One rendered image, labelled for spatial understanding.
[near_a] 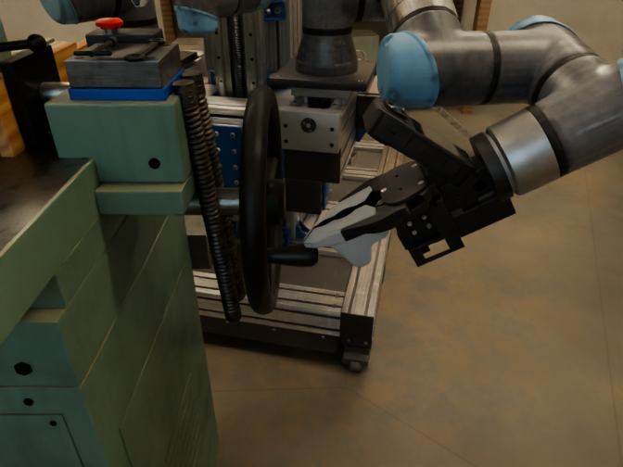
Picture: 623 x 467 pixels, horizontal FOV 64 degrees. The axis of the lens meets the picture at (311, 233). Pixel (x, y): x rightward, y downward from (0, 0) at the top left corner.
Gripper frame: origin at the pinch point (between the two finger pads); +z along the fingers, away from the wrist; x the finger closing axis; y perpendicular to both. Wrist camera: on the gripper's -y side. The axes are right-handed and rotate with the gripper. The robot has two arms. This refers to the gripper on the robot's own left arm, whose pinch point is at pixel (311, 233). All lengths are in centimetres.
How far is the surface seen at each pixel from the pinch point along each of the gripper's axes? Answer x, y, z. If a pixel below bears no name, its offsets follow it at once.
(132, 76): 5.4, -22.3, 8.1
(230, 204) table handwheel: 9.5, -3.7, 9.8
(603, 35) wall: 358, 147, -168
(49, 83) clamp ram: 10.8, -26.1, 19.2
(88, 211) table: 0.1, -14.0, 19.1
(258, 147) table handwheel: 2.2, -10.5, 0.3
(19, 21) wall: 336, -80, 200
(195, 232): 34.2, 7.1, 30.0
